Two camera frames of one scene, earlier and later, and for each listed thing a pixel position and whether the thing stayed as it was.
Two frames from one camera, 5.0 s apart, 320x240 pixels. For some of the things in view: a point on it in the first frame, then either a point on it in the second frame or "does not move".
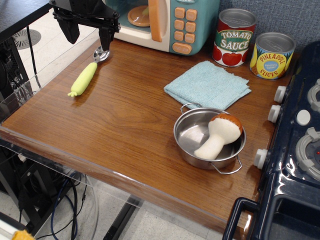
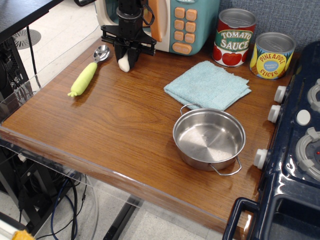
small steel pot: (207, 136) does not move
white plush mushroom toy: (223, 128) → (123, 63)
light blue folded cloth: (208, 84) does not move
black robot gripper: (70, 14) → (129, 32)
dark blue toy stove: (288, 207) does not move
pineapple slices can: (272, 55) does not move
